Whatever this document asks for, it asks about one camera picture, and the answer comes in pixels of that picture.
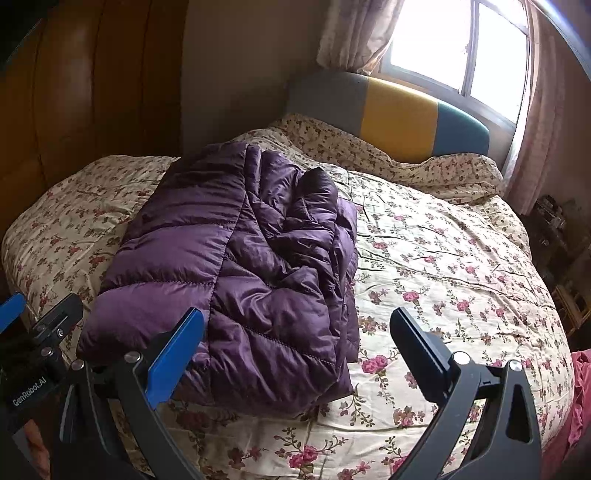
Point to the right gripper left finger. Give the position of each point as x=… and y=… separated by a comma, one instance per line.
x=89, y=445

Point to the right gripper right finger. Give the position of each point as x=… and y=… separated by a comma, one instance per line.
x=507, y=441

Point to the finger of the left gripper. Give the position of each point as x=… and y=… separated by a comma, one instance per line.
x=11, y=310

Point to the purple quilted down jacket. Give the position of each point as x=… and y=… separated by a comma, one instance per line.
x=266, y=251

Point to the person's left hand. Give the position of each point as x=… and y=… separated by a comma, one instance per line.
x=39, y=453

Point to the pink quilted blanket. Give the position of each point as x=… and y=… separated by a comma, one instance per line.
x=570, y=437

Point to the wooden chair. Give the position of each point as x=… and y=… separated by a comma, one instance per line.
x=572, y=309

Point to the cluttered wooden desk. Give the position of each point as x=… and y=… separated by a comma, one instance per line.
x=559, y=239

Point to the floral bed quilt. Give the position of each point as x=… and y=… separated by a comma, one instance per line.
x=432, y=238

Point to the brown wooden wardrobe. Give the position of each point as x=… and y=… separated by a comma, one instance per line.
x=91, y=79

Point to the right floral curtain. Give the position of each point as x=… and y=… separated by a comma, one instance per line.
x=550, y=153

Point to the floral curtain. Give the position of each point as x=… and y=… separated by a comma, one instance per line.
x=357, y=34
x=550, y=153

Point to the grey yellow teal headboard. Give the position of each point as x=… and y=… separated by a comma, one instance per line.
x=408, y=125

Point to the left floral curtain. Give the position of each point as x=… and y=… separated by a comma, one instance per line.
x=357, y=34

